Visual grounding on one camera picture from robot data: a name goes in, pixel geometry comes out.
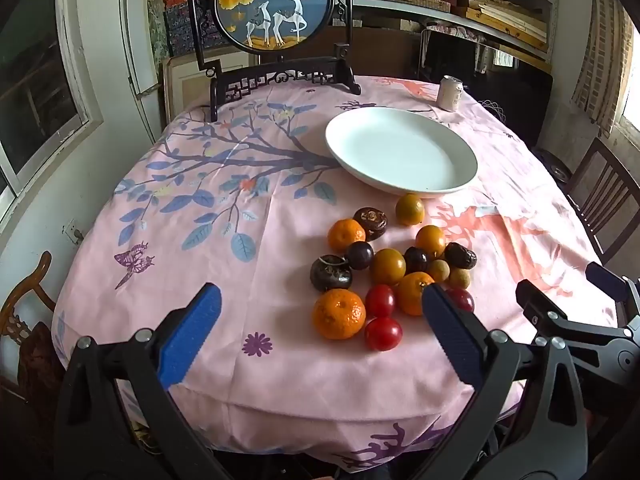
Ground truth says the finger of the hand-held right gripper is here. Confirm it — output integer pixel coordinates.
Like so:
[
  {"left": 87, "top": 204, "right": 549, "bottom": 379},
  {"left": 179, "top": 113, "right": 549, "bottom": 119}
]
[
  {"left": 584, "top": 261, "right": 640, "bottom": 313},
  {"left": 515, "top": 279, "right": 640, "bottom": 403}
]

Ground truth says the large mandarin orange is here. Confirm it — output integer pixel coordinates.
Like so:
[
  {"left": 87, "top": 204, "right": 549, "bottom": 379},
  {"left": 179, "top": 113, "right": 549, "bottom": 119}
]
[{"left": 312, "top": 287, "right": 367, "bottom": 341}]

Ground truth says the greenish orange citrus fruit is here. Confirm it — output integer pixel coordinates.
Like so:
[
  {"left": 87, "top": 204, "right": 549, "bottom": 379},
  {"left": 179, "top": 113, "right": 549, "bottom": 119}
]
[{"left": 395, "top": 193, "right": 426, "bottom": 226}]

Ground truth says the brown curved wooden chair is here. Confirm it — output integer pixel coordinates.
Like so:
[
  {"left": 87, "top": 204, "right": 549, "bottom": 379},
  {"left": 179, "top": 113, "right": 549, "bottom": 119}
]
[{"left": 0, "top": 250, "right": 66, "bottom": 411}]

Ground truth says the white drink can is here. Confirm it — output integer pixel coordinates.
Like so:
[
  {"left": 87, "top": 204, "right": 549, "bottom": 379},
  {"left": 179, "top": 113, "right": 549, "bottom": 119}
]
[{"left": 437, "top": 75, "right": 466, "bottom": 112}]

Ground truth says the pink floral tablecloth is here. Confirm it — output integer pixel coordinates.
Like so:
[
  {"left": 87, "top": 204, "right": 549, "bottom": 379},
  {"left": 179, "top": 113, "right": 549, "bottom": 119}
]
[{"left": 50, "top": 75, "right": 621, "bottom": 471}]

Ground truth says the light framed panel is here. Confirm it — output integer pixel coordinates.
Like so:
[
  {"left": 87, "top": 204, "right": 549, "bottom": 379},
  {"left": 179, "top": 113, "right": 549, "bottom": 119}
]
[{"left": 160, "top": 50, "right": 261, "bottom": 126}]

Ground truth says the dark water chestnut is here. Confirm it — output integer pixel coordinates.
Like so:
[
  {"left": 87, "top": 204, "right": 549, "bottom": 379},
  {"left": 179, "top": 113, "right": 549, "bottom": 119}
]
[
  {"left": 443, "top": 242, "right": 478, "bottom": 270},
  {"left": 309, "top": 254, "right": 352, "bottom": 292},
  {"left": 353, "top": 206, "right": 389, "bottom": 241}
]

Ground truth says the dark cabinet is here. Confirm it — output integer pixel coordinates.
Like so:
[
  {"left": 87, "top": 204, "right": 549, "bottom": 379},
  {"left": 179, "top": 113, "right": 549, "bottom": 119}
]
[{"left": 415, "top": 27, "right": 553, "bottom": 146}]

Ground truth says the round deer art screen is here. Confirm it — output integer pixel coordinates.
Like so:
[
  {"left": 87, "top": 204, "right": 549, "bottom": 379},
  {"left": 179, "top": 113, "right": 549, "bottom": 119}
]
[{"left": 184, "top": 0, "right": 362, "bottom": 96}]

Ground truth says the red cherry tomato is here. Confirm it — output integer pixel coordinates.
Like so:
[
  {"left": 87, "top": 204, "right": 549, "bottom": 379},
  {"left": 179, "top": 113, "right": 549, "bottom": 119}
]
[
  {"left": 365, "top": 284, "right": 397, "bottom": 318},
  {"left": 364, "top": 316, "right": 404, "bottom": 352}
]

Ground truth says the stack of patterned boxes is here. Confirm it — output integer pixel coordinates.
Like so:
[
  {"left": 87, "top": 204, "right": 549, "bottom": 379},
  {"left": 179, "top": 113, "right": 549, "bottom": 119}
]
[{"left": 145, "top": 0, "right": 226, "bottom": 58}]

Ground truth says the bright window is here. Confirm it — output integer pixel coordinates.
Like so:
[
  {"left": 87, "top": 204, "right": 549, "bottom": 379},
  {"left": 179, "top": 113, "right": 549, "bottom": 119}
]
[{"left": 617, "top": 25, "right": 640, "bottom": 136}]

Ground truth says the brown cardboard box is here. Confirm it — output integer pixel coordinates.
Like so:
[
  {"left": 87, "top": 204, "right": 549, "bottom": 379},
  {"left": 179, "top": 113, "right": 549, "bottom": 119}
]
[{"left": 350, "top": 20, "right": 426, "bottom": 81}]

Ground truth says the black wheel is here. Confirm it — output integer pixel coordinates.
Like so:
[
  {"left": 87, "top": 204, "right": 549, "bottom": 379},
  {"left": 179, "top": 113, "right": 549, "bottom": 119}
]
[{"left": 537, "top": 147, "right": 573, "bottom": 186}]

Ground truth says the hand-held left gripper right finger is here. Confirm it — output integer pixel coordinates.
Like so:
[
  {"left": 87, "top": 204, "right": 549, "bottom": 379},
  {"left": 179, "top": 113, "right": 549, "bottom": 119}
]
[{"left": 421, "top": 283, "right": 591, "bottom": 480}]

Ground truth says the dark slatted wooden chair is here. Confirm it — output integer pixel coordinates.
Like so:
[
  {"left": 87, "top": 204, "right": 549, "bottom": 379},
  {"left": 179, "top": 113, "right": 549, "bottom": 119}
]
[{"left": 565, "top": 137, "right": 640, "bottom": 266}]

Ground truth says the white door panel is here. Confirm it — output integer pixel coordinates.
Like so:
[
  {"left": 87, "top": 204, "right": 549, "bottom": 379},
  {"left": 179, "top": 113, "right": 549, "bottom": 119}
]
[{"left": 117, "top": 0, "right": 166, "bottom": 146}]

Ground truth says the large smooth orange citrus fruit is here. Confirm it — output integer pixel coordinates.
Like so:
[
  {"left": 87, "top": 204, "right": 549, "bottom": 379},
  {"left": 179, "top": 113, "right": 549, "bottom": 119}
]
[{"left": 369, "top": 248, "right": 407, "bottom": 286}]

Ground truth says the dark red plum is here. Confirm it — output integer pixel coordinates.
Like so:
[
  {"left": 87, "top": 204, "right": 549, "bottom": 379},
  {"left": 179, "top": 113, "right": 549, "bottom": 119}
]
[{"left": 445, "top": 287, "right": 476, "bottom": 313}]

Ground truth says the small smooth orange citrus fruit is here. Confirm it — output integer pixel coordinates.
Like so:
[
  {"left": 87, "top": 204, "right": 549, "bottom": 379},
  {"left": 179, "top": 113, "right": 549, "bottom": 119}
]
[{"left": 415, "top": 224, "right": 447, "bottom": 257}]

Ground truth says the beige patterned curtain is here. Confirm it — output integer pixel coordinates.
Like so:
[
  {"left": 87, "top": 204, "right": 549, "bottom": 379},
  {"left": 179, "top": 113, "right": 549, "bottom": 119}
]
[{"left": 570, "top": 0, "right": 636, "bottom": 136}]

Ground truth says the dark purple plum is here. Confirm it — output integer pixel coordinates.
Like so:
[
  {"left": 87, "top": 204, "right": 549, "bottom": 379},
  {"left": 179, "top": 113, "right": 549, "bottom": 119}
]
[
  {"left": 346, "top": 241, "right": 375, "bottom": 271},
  {"left": 403, "top": 246, "right": 429, "bottom": 274}
]

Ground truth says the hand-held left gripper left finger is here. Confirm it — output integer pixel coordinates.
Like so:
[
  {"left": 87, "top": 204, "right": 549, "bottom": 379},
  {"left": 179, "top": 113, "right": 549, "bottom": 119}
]
[{"left": 52, "top": 282, "right": 236, "bottom": 480}]

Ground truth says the white oval plate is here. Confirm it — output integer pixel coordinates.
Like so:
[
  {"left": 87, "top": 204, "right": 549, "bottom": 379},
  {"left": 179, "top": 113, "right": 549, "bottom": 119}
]
[{"left": 325, "top": 106, "right": 478, "bottom": 197}]

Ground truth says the white framed window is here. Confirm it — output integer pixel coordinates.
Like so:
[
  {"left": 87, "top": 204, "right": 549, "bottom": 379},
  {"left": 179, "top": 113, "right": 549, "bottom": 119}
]
[{"left": 0, "top": 0, "right": 103, "bottom": 221}]

